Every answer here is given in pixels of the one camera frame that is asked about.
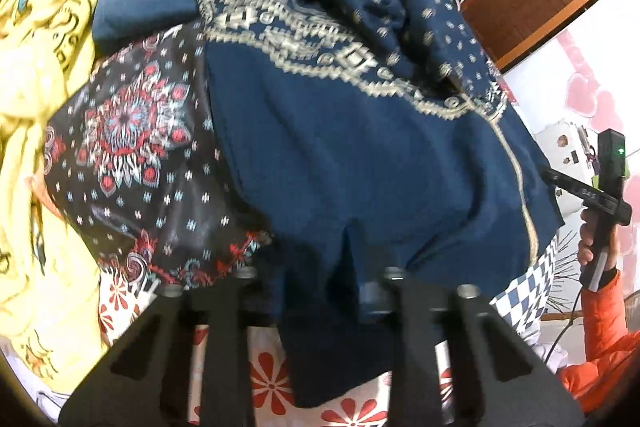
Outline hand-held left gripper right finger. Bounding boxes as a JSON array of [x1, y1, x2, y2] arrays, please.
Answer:
[[357, 267, 586, 427]]

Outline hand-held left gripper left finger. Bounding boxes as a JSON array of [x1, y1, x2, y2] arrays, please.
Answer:
[[57, 267, 273, 427]]

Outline navy patterned hooded garment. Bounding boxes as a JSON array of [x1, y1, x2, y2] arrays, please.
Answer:
[[192, 0, 566, 410]]

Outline person's right forearm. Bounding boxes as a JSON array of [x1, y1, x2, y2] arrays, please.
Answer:
[[557, 269, 640, 415]]

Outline person's right hand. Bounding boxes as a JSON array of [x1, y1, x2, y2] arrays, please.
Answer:
[[576, 208, 623, 279]]

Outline white stickered suitcase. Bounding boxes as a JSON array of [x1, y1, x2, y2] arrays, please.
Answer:
[[532, 119, 606, 215]]

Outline red flower bed sheet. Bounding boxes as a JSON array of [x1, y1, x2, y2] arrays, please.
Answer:
[[97, 267, 456, 427]]

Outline blue white checkered cloth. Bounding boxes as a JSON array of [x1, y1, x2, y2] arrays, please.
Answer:
[[490, 237, 561, 338]]

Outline black floral patterned garment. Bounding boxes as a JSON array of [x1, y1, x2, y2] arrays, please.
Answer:
[[42, 0, 521, 293]]

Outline yellow printed blanket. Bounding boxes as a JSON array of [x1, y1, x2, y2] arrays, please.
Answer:
[[0, 0, 131, 393]]

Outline pink heart wall sticker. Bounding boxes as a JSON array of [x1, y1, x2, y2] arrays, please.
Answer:
[[562, 72, 626, 132]]

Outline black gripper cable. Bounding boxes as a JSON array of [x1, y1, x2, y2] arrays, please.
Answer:
[[542, 287, 583, 368]]

